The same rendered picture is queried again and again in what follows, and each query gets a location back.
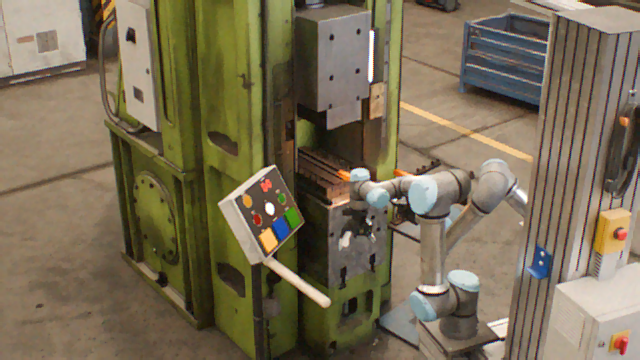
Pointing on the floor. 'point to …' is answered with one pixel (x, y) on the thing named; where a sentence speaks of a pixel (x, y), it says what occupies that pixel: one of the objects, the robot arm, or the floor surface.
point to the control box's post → (258, 310)
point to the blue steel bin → (505, 55)
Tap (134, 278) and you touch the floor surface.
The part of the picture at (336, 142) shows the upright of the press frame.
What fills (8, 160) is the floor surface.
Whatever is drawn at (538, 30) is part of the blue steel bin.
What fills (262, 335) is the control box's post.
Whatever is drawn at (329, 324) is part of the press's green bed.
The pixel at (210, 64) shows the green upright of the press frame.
